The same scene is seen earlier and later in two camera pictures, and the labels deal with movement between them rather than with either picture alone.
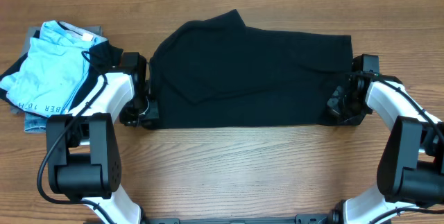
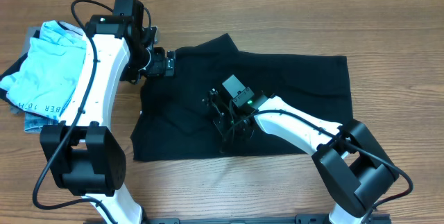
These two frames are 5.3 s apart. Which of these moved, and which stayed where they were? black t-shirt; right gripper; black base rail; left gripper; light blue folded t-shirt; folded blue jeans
Moved: black t-shirt; left gripper; right gripper
Stayed: black base rail; folded blue jeans; light blue folded t-shirt
